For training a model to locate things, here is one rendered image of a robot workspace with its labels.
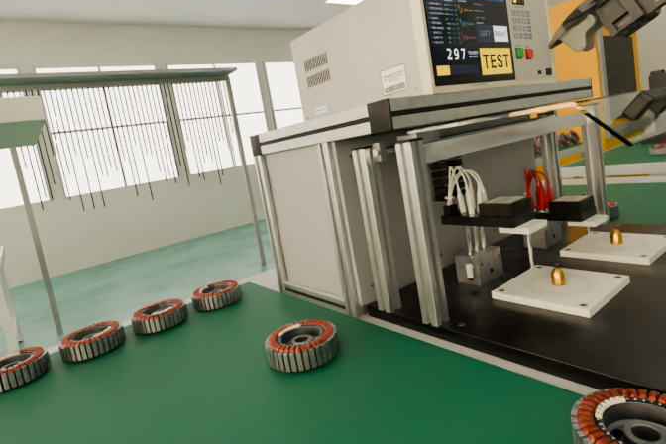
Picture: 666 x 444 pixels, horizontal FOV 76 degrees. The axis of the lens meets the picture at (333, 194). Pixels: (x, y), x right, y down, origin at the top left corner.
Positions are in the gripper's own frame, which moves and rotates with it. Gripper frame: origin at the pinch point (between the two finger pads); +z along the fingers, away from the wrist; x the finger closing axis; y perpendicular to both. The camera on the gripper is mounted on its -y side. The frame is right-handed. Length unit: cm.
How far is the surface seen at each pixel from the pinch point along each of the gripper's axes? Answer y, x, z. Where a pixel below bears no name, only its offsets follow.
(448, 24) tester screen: -7.0, -22.0, 4.5
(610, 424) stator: 48, -48, -3
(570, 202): 28.7, 0.4, 13.9
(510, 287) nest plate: 36.9, -25.4, 16.9
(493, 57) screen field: -1.6, -9.8, 6.9
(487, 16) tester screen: -8.7, -9.9, 3.7
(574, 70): -69, 327, 114
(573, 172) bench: 18, 136, 74
